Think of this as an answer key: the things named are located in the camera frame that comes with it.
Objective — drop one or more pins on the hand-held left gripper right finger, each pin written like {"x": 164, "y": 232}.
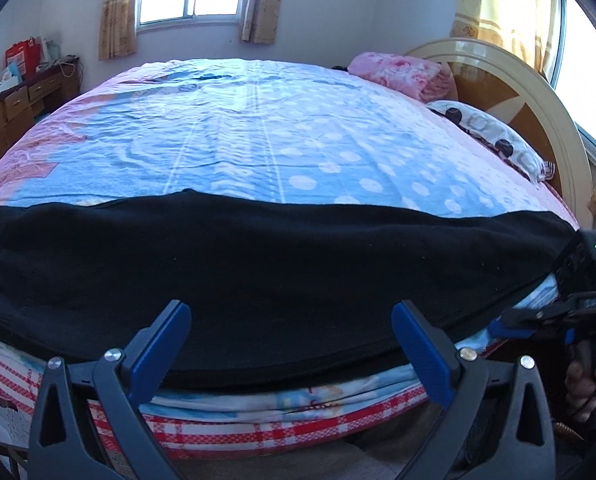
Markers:
{"x": 423, "y": 345}

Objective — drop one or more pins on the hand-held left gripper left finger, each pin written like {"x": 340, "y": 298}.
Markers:
{"x": 164, "y": 340}

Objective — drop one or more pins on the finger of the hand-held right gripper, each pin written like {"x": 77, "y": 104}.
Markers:
{"x": 533, "y": 317}

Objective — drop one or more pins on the black pants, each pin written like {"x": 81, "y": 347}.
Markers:
{"x": 258, "y": 280}

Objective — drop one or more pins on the person's right hand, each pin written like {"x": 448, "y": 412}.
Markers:
{"x": 580, "y": 390}

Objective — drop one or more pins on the red checked mattress cover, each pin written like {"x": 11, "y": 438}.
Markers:
{"x": 238, "y": 422}

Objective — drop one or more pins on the white pillow with dark circles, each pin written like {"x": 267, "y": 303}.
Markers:
{"x": 493, "y": 132}

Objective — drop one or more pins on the cream and wood headboard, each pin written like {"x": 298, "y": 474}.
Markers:
{"x": 533, "y": 110}

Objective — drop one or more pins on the bright side window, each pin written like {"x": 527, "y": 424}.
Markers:
{"x": 585, "y": 75}

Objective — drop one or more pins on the blue and pink bed sheet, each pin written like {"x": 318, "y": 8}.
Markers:
{"x": 288, "y": 150}

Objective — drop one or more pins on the pink floral blanket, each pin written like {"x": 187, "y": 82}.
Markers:
{"x": 403, "y": 72}

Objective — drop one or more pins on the wooden desk with drawers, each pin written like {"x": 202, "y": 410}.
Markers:
{"x": 3, "y": 120}

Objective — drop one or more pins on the white box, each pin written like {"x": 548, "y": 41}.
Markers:
{"x": 5, "y": 86}

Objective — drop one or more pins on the light blue tissue box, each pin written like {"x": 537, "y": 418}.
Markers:
{"x": 15, "y": 67}

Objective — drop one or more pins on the white container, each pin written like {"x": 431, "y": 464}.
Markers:
{"x": 50, "y": 50}

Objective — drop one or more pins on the red paper bag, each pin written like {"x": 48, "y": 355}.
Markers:
{"x": 23, "y": 52}

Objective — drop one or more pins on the beige patterned curtain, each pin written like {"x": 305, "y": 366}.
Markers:
{"x": 265, "y": 5}
{"x": 118, "y": 15}

